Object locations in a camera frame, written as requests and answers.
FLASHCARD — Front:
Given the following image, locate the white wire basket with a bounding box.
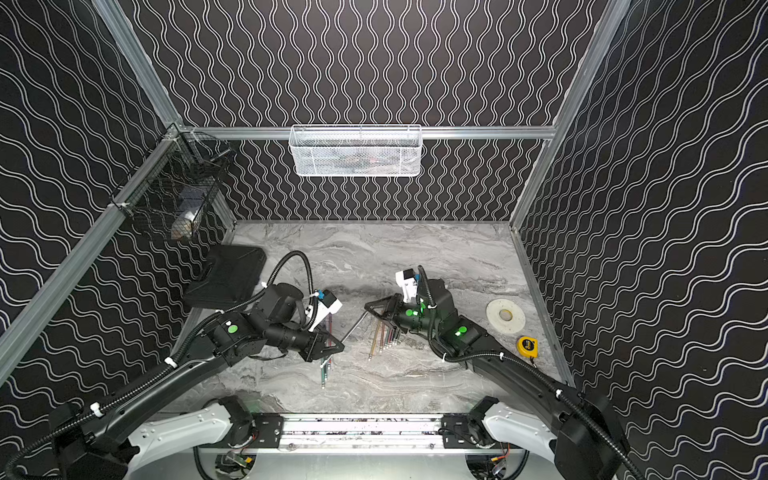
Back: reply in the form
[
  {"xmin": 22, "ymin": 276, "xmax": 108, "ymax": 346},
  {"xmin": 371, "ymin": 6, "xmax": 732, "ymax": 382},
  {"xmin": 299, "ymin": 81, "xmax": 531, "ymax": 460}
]
[{"xmin": 288, "ymin": 133, "xmax": 423, "ymax": 177}]

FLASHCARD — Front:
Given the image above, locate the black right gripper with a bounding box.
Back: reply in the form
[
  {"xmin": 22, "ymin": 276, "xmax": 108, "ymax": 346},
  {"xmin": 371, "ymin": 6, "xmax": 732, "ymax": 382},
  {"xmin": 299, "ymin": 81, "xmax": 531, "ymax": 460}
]
[{"xmin": 367, "ymin": 294, "xmax": 442, "ymax": 338}]

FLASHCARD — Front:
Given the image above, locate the yellow tape measure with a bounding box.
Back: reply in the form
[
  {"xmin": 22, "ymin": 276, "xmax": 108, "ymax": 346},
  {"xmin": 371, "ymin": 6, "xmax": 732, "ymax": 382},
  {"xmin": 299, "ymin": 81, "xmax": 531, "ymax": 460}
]
[{"xmin": 516, "ymin": 336, "xmax": 539, "ymax": 360}]

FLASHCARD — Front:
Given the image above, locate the aluminium back rail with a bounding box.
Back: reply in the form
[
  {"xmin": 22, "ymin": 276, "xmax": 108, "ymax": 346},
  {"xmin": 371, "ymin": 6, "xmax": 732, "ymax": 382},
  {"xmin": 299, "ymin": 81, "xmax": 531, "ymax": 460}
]
[{"xmin": 182, "ymin": 125, "xmax": 556, "ymax": 141}]

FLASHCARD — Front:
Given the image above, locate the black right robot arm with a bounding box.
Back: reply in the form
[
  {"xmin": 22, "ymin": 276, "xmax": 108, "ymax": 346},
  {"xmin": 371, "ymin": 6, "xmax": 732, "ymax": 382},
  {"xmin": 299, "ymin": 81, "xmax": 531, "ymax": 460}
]
[{"xmin": 364, "ymin": 267, "xmax": 645, "ymax": 479}]

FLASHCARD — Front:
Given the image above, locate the white tape roll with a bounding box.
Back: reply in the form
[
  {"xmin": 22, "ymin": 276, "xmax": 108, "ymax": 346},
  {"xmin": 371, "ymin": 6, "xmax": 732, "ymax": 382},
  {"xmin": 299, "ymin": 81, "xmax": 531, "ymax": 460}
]
[{"xmin": 486, "ymin": 299, "xmax": 526, "ymax": 335}]

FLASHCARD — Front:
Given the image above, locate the black plastic case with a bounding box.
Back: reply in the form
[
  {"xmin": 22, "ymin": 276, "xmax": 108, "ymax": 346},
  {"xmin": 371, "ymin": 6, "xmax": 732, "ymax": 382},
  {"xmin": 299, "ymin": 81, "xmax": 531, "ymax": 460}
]
[{"xmin": 183, "ymin": 245, "xmax": 266, "ymax": 310}]

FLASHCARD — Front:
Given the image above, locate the aluminium corner post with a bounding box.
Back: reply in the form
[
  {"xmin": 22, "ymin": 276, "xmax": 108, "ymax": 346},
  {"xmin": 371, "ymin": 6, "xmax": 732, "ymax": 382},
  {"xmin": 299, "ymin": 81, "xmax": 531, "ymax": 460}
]
[
  {"xmin": 510, "ymin": 0, "xmax": 632, "ymax": 234},
  {"xmin": 92, "ymin": 0, "xmax": 183, "ymax": 127}
]

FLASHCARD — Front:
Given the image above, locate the aluminium corner post right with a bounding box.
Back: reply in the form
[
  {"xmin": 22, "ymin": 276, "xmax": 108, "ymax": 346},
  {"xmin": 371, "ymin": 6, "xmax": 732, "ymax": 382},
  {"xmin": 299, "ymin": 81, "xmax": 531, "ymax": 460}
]
[{"xmin": 510, "ymin": 0, "xmax": 632, "ymax": 234}]

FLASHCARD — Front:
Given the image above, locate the aluminium left side rail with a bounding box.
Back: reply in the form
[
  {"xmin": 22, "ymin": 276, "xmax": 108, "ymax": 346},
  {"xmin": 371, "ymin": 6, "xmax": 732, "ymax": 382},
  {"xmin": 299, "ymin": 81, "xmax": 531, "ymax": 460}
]
[{"xmin": 1, "ymin": 124, "xmax": 180, "ymax": 381}]

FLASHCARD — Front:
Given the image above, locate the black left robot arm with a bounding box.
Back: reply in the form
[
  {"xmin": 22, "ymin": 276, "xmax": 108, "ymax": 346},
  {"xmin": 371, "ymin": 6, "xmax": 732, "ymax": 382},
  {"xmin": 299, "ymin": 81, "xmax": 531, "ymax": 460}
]
[{"xmin": 4, "ymin": 250, "xmax": 344, "ymax": 479}]

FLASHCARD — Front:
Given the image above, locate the black wire basket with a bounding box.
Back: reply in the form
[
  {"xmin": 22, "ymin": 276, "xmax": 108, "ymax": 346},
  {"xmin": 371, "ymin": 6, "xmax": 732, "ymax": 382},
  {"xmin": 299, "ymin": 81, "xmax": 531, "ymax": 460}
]
[{"xmin": 117, "ymin": 124, "xmax": 234, "ymax": 243}]

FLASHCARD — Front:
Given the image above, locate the aluminium corner post left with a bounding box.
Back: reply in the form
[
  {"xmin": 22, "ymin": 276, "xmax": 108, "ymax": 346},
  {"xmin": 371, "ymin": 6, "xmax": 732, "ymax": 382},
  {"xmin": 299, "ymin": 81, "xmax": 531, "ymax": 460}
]
[{"xmin": 92, "ymin": 0, "xmax": 183, "ymax": 127}]

